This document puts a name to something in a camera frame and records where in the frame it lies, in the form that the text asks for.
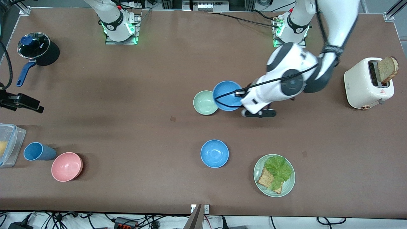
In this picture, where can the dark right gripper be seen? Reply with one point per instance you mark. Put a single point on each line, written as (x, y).
(10, 100)

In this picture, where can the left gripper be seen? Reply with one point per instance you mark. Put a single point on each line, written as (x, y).
(244, 94)

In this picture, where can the blue bowl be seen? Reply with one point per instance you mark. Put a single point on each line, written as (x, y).
(225, 89)
(214, 153)

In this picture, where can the light green bowl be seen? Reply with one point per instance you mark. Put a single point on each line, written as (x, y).
(203, 103)

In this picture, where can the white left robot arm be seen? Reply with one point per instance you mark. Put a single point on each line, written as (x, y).
(337, 19)

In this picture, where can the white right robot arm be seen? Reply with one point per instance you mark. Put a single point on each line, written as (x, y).
(111, 19)

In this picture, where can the pink bowl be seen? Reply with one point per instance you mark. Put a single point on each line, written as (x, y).
(66, 167)

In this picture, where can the clear plastic container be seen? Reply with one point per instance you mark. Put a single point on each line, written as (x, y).
(14, 143)

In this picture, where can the blue cup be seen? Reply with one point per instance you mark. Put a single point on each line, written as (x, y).
(36, 151)

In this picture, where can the yellow food piece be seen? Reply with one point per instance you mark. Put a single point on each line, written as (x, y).
(2, 148)

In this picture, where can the glass lid blue knob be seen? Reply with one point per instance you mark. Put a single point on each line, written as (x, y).
(36, 47)

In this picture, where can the green lettuce leaf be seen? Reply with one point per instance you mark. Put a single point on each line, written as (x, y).
(278, 167)

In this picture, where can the brown bread slice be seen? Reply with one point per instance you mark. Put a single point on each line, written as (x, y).
(265, 179)
(387, 68)

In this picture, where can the grey electrical box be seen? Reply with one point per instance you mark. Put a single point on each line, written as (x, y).
(206, 6)

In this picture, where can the light green plate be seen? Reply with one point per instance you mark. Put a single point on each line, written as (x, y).
(287, 187)

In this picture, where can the white toaster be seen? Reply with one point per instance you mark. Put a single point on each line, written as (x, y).
(359, 82)

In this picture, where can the black power adapter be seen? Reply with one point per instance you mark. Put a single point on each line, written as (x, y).
(19, 226)

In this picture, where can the black orange power strip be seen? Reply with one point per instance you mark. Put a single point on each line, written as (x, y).
(125, 223)

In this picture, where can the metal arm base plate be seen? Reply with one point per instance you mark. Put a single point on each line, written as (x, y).
(289, 45)
(120, 42)

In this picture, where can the aluminium frame corner bracket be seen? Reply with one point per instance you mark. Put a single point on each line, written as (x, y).
(24, 10)
(389, 16)

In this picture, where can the white mount bracket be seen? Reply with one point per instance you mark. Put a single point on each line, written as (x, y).
(206, 209)

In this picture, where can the grey camera mount bar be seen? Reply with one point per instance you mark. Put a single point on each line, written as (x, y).
(194, 219)

